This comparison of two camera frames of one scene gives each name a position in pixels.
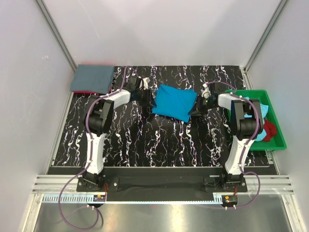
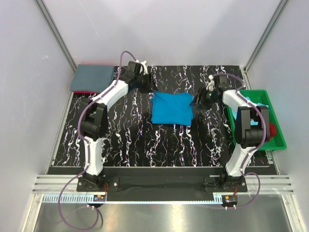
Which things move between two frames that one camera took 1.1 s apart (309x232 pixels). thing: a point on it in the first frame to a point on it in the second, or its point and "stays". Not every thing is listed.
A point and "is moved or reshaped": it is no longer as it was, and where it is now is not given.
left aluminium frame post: [43, 9] stays
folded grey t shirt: [92, 78] stays
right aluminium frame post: [280, 7] stays
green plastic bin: [278, 142] stays
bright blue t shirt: [174, 103] is moved or reshaped
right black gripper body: [203, 105] to [208, 97]
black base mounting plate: [131, 184] stays
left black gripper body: [143, 96] to [144, 84]
